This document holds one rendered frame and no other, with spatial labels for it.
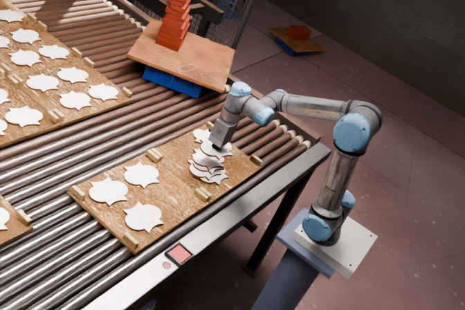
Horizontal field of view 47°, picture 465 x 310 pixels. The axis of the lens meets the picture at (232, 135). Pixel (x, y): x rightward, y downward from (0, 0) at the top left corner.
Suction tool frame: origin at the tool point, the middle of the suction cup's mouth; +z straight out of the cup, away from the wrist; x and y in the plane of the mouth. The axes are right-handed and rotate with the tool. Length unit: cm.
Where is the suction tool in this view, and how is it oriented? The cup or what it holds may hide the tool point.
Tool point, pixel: (215, 149)
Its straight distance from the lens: 217.8
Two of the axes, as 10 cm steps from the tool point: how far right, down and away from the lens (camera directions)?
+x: 7.9, 5.4, -2.8
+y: -5.1, 3.4, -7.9
